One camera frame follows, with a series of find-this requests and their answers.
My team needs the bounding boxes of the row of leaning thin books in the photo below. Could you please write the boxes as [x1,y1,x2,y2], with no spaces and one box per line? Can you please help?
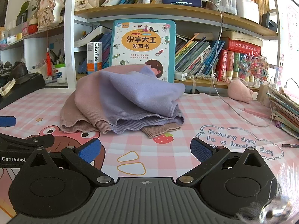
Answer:
[174,34,226,77]

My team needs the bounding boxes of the white and wood bookshelf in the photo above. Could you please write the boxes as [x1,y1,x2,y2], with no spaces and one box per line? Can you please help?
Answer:
[0,0,281,92]

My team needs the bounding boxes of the pink checked table mat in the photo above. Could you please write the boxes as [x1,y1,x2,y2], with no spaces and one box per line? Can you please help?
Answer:
[0,87,299,224]

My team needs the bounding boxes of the pink plush toy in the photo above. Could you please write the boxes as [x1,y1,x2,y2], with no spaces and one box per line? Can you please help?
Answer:
[228,78,254,103]

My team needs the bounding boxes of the red tassel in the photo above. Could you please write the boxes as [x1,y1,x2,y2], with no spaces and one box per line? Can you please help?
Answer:
[45,27,53,76]

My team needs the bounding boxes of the white storage box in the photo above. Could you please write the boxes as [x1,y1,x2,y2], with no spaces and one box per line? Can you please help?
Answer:
[236,0,260,24]

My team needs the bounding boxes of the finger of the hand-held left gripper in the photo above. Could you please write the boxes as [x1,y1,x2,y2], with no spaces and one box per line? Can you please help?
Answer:
[0,133,55,154]
[0,116,17,127]

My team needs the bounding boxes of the stack of notebooks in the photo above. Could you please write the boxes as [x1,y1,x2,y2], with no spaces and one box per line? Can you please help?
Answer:
[266,87,299,138]

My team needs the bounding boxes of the hanging fabric charm ornament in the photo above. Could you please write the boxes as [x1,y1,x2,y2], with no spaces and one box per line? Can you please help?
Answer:
[37,0,64,28]

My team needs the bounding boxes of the black box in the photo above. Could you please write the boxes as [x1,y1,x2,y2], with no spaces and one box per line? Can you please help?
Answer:
[0,73,46,110]

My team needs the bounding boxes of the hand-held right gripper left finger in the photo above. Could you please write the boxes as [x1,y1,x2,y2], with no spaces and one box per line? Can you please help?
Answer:
[22,138,115,188]

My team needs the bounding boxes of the white watch strap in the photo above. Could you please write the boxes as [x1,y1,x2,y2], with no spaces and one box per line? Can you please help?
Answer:
[0,78,16,97]

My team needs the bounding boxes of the pink and purple knit sweater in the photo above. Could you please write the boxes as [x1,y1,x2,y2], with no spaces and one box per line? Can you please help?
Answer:
[59,65,186,139]

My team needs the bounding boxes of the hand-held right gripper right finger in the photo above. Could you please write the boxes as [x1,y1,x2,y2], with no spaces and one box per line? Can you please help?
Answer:
[176,138,269,188]

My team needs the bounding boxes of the white charging cable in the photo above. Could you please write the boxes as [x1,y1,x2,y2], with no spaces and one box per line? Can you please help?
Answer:
[202,0,281,127]

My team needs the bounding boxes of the white and orange toothbrush box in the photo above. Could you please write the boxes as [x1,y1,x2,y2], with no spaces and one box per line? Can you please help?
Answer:
[87,42,103,75]

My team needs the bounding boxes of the colourful flower bouquet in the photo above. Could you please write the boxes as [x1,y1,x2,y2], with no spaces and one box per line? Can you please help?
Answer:
[236,54,269,84]

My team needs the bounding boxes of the black shoes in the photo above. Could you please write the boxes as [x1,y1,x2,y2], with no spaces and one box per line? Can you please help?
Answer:
[0,62,31,85]

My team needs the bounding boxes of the open grey book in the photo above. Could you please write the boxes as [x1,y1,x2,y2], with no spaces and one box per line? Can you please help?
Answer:
[74,26,113,47]

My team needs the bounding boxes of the teal-bordered children's picture book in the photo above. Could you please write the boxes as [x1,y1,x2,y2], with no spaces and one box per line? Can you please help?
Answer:
[109,20,177,84]

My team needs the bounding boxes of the pink pen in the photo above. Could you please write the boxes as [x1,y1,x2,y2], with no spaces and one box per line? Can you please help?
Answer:
[243,108,264,117]

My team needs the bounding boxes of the white cup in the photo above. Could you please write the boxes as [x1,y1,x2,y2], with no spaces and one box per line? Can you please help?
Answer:
[55,63,67,84]

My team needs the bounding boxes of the small beige box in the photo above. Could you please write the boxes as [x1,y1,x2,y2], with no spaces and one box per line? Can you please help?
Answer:
[256,83,271,105]

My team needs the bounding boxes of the thick red book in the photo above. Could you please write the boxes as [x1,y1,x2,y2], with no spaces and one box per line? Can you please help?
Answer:
[228,38,262,57]

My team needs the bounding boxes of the row of standing thick books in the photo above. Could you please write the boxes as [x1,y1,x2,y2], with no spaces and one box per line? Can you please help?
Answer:
[215,49,241,82]

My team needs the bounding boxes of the pearl bead string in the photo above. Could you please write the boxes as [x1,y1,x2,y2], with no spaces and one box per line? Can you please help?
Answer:
[187,74,219,80]

